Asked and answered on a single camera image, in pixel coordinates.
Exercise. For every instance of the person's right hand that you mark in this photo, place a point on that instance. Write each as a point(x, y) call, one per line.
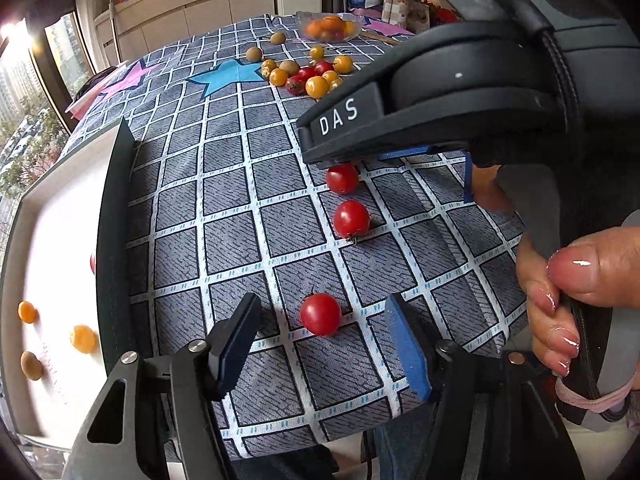
point(600, 270)

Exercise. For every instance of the brown longan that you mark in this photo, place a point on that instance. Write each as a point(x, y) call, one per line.
point(289, 66)
point(254, 53)
point(277, 37)

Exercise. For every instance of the red cherry tomato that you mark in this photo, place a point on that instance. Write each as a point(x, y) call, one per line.
point(306, 74)
point(351, 218)
point(324, 67)
point(93, 262)
point(295, 85)
point(320, 314)
point(342, 180)

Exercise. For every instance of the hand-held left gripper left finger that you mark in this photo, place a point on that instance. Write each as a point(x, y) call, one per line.
point(235, 340)

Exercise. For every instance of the olive tomato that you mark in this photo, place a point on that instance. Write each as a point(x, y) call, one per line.
point(31, 365)

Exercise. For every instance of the white rectangular tray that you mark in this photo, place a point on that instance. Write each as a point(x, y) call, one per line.
point(55, 260)

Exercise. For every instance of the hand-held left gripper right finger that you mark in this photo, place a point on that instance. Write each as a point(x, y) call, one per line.
point(407, 350)

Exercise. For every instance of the dark window frame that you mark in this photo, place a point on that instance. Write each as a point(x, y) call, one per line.
point(50, 77)

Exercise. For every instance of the yellow cherry tomato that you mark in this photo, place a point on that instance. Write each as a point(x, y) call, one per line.
point(83, 338)
point(27, 311)

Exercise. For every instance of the white cabinet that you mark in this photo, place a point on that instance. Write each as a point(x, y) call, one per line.
point(200, 5)

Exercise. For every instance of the wooden stick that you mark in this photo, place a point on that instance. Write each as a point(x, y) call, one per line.
point(380, 36)

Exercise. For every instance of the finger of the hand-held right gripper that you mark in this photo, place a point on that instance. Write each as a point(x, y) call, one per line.
point(469, 180)
point(407, 152)

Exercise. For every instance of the red decoration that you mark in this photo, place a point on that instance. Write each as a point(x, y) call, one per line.
point(442, 10)

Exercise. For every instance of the pile of yellow tomatoes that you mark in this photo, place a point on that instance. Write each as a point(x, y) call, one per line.
point(317, 86)

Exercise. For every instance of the grey checked star tablecloth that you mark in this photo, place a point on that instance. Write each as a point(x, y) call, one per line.
point(225, 185)

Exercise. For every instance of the person's white clothing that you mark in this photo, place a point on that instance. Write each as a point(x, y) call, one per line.
point(600, 455)

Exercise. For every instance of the clear glass bowl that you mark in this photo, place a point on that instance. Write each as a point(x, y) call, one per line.
point(357, 25)

